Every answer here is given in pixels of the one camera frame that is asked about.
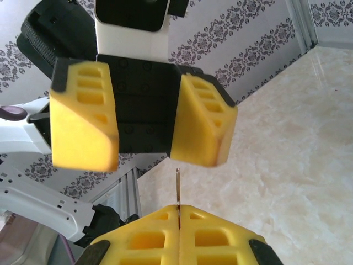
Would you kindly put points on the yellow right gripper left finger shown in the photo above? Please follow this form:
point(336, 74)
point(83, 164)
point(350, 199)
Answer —
point(143, 240)

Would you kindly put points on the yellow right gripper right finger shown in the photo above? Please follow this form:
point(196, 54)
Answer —
point(218, 240)

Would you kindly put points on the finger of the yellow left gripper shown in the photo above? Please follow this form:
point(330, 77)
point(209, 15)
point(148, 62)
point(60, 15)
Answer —
point(80, 138)
point(193, 138)

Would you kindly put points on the thin metal key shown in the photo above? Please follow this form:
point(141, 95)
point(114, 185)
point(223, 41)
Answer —
point(178, 187)

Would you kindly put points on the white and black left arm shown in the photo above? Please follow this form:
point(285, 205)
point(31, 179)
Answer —
point(41, 204)

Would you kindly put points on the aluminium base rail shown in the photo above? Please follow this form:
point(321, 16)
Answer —
point(131, 190)

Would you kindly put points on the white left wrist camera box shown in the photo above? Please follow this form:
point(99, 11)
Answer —
point(154, 47)

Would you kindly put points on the aluminium frame post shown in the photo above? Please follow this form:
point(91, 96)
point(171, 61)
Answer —
point(303, 25)

